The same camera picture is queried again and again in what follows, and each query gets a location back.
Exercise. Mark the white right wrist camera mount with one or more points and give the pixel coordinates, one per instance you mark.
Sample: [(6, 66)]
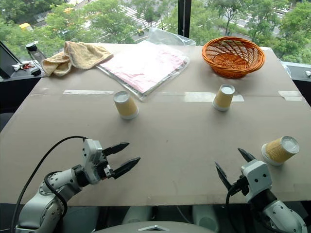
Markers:
[(256, 178)]

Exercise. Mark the small black object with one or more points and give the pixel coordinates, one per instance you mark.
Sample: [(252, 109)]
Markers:
[(35, 71)]

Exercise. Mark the white rounded shape under table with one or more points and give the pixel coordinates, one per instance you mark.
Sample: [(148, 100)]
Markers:
[(206, 216), (136, 214)]

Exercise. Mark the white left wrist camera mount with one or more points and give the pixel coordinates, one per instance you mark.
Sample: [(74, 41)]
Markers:
[(91, 155)]

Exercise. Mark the orange woven basket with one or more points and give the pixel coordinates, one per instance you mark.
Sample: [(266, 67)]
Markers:
[(233, 64)]

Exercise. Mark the clear tape strip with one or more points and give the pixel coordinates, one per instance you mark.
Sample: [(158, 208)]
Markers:
[(290, 95)]

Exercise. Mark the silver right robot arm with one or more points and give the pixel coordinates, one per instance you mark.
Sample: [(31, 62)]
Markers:
[(283, 214)]

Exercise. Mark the small white object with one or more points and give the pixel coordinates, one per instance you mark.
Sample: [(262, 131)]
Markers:
[(308, 73)]

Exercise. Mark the plastic bag with pink sheets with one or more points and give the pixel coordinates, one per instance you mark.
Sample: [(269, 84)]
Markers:
[(143, 68)]

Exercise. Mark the clear bottle with black cap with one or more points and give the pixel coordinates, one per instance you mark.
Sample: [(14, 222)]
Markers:
[(36, 55)]

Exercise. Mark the black side table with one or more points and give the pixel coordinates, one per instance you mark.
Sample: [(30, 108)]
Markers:
[(17, 89)]

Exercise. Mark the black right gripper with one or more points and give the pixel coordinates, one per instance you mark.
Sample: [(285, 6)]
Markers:
[(241, 185)]

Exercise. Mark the yellow ribbed paper cup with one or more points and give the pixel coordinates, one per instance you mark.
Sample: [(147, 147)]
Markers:
[(222, 99), (126, 106), (277, 150)]

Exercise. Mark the pale yellow towel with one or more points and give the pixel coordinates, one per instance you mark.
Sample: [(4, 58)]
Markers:
[(80, 55)]

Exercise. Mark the bunch of keys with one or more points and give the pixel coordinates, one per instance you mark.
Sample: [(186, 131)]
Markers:
[(22, 66)]

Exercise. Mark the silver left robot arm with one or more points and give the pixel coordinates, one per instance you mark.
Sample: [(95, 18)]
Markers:
[(46, 208)]

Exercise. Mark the crumpled clear plastic bag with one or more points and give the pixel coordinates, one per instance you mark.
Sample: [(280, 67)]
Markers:
[(175, 38)]

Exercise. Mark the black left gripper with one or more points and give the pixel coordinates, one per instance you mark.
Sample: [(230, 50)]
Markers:
[(107, 171)]

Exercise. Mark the black window frame post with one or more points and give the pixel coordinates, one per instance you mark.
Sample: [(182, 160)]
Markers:
[(184, 17)]

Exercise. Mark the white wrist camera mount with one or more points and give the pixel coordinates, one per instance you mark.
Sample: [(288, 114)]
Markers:
[(91, 155), (256, 178)]

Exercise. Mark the grey robot torso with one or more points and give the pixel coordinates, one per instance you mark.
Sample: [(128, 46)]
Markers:
[(155, 228)]

